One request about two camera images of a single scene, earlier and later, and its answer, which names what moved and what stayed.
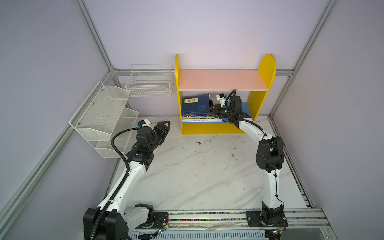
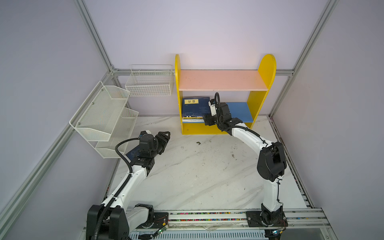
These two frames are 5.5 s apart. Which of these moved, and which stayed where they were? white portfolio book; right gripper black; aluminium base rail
Moved: right gripper black
Stayed: aluminium base rail; white portfolio book
